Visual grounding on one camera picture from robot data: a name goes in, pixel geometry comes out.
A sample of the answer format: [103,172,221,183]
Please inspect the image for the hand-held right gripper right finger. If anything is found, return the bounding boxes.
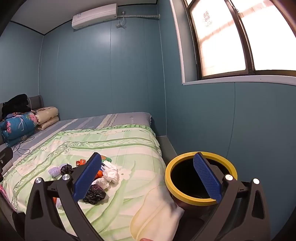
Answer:
[192,152,271,241]

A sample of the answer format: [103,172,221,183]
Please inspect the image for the cream cloth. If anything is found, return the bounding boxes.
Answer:
[130,185,185,241]

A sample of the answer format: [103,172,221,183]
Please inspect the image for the black clothes pile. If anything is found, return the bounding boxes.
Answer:
[2,94,32,118]

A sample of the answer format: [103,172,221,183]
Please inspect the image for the white foam fruit net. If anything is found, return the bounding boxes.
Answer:
[48,166,62,178]

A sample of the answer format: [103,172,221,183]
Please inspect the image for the large black plastic bag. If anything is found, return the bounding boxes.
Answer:
[83,184,107,206]

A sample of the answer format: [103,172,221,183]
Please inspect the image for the white air conditioner power cable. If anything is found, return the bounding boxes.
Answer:
[116,12,127,29]

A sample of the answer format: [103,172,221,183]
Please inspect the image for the white plastic bag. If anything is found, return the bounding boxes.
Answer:
[102,161,119,184]

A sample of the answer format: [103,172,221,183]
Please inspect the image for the yellow rimmed trash bin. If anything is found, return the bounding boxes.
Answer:
[165,152,238,219]

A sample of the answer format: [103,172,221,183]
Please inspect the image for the grey padded headboard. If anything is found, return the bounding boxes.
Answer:
[0,95,60,149]

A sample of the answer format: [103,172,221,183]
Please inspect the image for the green floral blanket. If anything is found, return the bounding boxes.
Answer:
[0,125,185,241]

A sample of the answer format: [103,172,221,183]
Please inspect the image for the brown framed window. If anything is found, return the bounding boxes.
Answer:
[170,0,296,85]

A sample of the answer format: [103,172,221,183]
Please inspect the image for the white air conditioner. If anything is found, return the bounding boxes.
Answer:
[72,3,118,30]

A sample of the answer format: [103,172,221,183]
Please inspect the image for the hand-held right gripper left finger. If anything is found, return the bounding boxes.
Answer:
[25,152,102,241]

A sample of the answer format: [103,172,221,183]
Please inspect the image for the small black plastic bag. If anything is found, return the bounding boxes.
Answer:
[60,164,75,176]

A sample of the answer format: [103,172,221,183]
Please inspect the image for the paper cutout window decal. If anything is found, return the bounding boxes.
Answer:
[202,10,213,28]

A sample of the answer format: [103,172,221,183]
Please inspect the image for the blue floral folded quilt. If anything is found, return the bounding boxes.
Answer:
[0,111,39,147]

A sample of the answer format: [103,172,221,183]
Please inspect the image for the air conditioner pipe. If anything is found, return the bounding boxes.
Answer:
[117,14,160,19]

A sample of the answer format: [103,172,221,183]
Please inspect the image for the black cable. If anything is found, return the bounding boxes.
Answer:
[12,136,36,155]

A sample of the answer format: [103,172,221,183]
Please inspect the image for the beige folded quilt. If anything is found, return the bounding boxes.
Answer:
[35,107,60,131]

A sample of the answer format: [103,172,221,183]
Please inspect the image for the bed with grey striped sheet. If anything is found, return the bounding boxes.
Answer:
[0,112,162,241]

